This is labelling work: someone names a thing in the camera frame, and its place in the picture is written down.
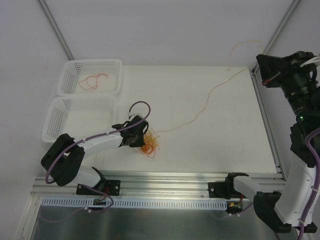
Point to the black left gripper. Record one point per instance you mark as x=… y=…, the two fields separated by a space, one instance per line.
x=137 y=139

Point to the left aluminium frame post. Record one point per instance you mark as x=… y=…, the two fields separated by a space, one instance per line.
x=55 y=28

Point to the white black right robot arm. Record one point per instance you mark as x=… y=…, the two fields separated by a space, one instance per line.
x=293 y=207

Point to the aluminium rail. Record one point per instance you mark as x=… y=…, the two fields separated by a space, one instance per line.
x=266 y=122
x=159 y=185

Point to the near white perforated basket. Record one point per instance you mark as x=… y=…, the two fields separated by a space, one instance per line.
x=79 y=116

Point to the far white perforated basket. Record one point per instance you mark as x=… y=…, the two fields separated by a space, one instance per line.
x=90 y=76

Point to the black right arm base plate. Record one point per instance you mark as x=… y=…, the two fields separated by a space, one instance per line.
x=222 y=190

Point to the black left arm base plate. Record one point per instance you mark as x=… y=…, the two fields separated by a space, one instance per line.
x=108 y=186

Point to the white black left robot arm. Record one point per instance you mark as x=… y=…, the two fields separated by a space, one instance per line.
x=63 y=161

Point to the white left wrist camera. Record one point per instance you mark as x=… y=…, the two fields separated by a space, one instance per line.
x=132 y=115

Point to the right aluminium frame post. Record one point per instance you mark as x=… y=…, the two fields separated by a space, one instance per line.
x=281 y=26

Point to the right side aluminium rail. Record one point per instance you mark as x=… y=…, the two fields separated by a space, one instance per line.
x=266 y=122

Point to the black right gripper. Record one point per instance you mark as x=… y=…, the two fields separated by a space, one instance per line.
x=275 y=73

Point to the aluminium frame post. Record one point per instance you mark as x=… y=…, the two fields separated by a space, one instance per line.
x=55 y=28
x=281 y=26

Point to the aluminium front rail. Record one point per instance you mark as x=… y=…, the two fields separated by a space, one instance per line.
x=159 y=185

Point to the white perforated basket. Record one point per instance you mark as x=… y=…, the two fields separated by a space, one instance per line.
x=90 y=76
x=79 y=116

